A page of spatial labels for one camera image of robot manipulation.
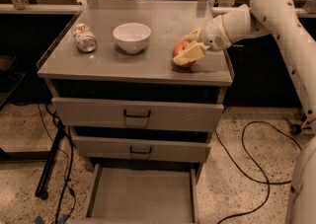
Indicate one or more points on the red apple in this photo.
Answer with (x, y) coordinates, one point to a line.
(182, 55)

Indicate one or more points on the black metal stand leg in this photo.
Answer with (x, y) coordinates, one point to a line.
(41, 191)

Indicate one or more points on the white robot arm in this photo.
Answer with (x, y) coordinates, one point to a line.
(298, 50)

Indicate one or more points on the grey drawer cabinet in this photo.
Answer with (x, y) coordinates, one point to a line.
(109, 73)

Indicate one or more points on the middle grey drawer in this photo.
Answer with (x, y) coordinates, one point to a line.
(142, 144)

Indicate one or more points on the white ceramic bowl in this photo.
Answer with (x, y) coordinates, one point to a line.
(132, 37)

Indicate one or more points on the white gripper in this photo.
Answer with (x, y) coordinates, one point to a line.
(212, 34)

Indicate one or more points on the bottom grey open drawer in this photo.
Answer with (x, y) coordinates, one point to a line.
(141, 194)

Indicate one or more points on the top grey drawer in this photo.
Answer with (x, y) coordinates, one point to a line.
(138, 114)

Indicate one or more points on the wheeled cart base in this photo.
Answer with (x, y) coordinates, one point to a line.
(296, 128)

